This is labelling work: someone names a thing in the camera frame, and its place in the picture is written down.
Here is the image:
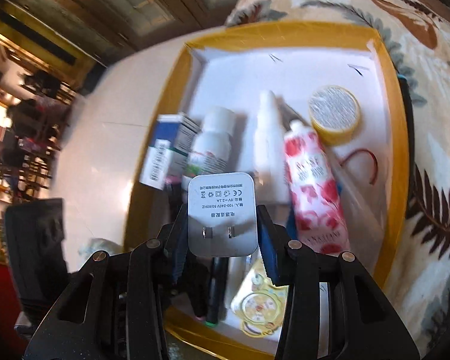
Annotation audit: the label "white power adapter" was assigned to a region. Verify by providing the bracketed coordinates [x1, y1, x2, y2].
[187, 172, 257, 258]

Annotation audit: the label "yellow cream jar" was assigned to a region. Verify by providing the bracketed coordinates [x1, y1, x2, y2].
[308, 85, 362, 146]

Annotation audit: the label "white medicine bottle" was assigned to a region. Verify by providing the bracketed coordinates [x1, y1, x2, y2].
[184, 107, 236, 182]

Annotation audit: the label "white box with yellow tape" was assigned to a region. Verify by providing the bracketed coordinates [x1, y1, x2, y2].
[124, 21, 419, 359]

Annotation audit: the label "rose hand cream tube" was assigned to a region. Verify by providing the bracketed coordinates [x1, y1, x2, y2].
[284, 119, 350, 254]

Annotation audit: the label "black marker pens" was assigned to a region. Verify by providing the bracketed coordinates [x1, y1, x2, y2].
[205, 258, 229, 327]

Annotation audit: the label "white spray bottle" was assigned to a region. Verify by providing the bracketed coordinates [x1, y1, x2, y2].
[253, 90, 289, 205]

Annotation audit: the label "blue white medicine box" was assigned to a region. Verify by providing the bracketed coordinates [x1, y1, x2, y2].
[139, 112, 201, 190]

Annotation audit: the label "floral leaf blanket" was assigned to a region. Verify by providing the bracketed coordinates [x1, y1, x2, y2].
[226, 0, 450, 359]

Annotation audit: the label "yellow cartoon keychain toy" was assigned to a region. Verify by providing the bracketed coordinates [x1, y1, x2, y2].
[231, 258, 289, 338]

